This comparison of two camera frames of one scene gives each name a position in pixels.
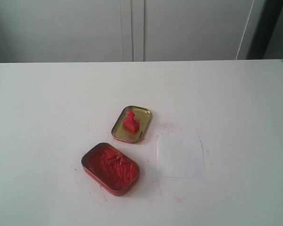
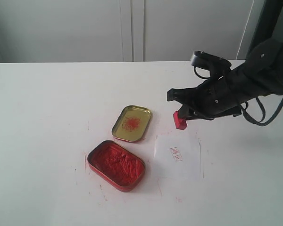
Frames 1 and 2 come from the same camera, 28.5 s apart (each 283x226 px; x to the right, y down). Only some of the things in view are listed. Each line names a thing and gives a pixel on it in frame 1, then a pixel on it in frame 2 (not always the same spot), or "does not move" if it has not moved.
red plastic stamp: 129,123 → 180,123
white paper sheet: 180,156 does not move
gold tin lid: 132,124 does not move
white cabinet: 122,30 does not move
